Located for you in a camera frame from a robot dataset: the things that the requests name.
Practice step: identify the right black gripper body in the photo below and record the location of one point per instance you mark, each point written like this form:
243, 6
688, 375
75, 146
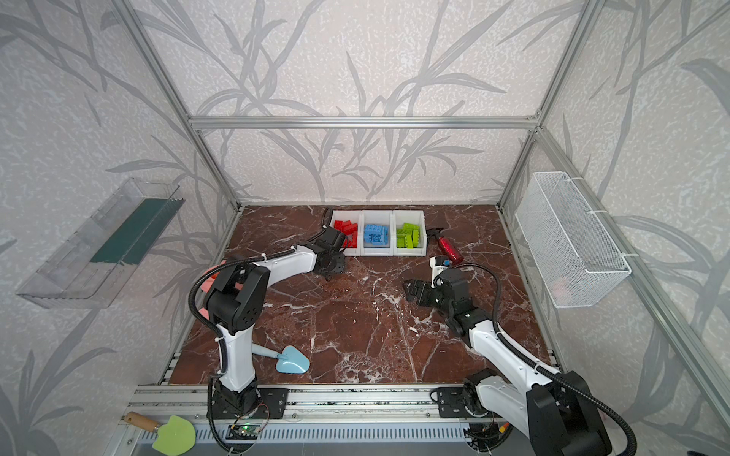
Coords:
426, 294

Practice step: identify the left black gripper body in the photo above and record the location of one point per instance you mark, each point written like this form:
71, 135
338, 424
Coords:
335, 262

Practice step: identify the red lego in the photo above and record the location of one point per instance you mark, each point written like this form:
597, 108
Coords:
350, 231

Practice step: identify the green lego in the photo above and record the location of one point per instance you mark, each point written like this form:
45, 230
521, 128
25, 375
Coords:
409, 236

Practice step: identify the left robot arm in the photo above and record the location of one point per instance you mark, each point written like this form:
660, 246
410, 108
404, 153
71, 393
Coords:
228, 300

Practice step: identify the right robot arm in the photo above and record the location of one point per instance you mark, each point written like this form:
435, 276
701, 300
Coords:
554, 409

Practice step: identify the white left bin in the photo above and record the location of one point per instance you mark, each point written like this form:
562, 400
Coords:
355, 217

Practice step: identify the white bin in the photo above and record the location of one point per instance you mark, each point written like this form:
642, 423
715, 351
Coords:
355, 217
410, 216
382, 217

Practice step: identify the white right bin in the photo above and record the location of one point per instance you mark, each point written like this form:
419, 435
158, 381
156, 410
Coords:
410, 216

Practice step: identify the white middle bin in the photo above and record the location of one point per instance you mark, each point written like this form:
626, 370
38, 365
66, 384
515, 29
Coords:
382, 217

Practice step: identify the light blue toy shovel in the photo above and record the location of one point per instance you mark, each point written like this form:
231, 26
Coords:
288, 361

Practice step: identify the pink watering can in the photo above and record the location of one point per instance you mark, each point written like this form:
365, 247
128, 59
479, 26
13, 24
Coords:
208, 289

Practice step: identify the electronics board left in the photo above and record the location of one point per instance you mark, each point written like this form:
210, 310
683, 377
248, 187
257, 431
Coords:
245, 431

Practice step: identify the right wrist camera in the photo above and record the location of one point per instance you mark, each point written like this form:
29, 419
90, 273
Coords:
439, 264

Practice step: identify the white wire basket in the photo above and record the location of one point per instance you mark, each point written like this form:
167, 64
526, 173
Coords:
575, 255

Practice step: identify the green spatula wooden handle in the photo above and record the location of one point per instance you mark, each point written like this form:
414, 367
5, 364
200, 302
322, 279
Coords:
173, 438

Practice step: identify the clear plastic wall tray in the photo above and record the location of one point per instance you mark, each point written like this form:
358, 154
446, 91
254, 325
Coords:
92, 267

